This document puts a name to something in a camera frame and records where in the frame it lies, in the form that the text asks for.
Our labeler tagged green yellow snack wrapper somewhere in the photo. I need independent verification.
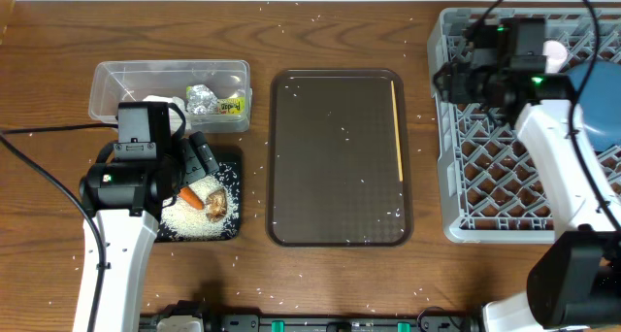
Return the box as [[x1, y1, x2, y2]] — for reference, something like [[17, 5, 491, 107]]
[[217, 96, 245, 115]]

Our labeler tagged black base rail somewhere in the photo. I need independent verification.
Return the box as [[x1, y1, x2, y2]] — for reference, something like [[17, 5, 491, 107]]
[[138, 301, 485, 332]]

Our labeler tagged white napkin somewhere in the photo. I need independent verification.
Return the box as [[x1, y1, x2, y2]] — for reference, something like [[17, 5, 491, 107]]
[[144, 95, 186, 116]]

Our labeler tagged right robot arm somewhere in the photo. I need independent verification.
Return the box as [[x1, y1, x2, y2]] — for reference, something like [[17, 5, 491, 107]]
[[431, 48, 620, 331]]

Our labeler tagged white plastic cup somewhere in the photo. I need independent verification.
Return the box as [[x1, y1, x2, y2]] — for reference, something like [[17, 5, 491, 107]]
[[543, 40, 569, 74]]

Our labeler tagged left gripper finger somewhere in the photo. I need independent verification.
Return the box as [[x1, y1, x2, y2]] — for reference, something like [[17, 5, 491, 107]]
[[180, 137, 207, 185], [189, 132, 219, 175]]

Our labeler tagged wooden chopstick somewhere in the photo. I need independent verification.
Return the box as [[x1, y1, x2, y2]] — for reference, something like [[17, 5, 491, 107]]
[[390, 81, 404, 183]]

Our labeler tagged orange carrot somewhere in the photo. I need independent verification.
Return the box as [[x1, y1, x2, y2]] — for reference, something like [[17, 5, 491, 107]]
[[179, 186, 205, 210]]

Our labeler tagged dark brown serving tray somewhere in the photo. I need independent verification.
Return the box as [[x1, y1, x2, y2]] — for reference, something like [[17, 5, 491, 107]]
[[266, 69, 413, 248]]

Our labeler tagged grey dishwasher rack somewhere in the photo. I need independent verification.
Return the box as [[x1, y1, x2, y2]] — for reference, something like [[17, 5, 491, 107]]
[[436, 8, 620, 244]]

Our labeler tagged clear plastic container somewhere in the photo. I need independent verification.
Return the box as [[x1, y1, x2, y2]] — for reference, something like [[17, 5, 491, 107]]
[[88, 59, 252, 133]]

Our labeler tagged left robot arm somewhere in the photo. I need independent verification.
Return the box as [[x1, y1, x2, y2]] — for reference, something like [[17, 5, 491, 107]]
[[73, 132, 229, 331]]

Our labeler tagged aluminium foil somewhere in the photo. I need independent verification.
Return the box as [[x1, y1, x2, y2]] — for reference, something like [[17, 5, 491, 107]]
[[186, 84, 218, 116]]

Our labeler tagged pile of rice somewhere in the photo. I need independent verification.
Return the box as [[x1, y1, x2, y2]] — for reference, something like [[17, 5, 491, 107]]
[[160, 169, 240, 241]]

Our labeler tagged brown food scrap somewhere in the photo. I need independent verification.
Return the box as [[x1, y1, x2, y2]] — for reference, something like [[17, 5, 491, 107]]
[[206, 188, 228, 223]]

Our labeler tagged dark blue plate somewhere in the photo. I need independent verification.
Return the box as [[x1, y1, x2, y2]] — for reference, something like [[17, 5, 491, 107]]
[[578, 60, 620, 152]]

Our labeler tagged black tray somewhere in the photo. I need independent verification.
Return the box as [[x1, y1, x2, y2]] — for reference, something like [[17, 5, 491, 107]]
[[154, 145, 244, 244]]

